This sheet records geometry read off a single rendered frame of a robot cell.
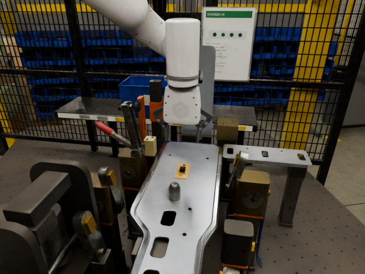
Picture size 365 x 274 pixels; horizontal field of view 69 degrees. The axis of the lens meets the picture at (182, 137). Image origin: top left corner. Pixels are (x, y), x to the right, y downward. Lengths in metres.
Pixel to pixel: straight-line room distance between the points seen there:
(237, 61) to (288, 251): 0.79
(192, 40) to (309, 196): 0.92
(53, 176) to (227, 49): 0.92
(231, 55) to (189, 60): 0.59
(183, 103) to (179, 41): 0.16
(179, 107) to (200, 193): 0.24
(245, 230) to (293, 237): 0.46
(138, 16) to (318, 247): 0.94
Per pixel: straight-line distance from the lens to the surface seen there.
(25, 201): 0.50
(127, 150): 0.86
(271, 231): 1.11
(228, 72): 1.25
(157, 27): 0.74
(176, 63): 0.66
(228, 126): 1.00
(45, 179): 0.54
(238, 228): 0.68
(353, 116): 3.68
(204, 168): 0.85
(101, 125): 0.83
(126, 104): 0.76
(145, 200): 0.73
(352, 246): 1.18
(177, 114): 0.72
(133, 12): 0.61
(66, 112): 1.30
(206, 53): 0.96
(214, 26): 1.23
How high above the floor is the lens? 1.47
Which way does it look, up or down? 27 degrees down
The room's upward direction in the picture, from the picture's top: straight up
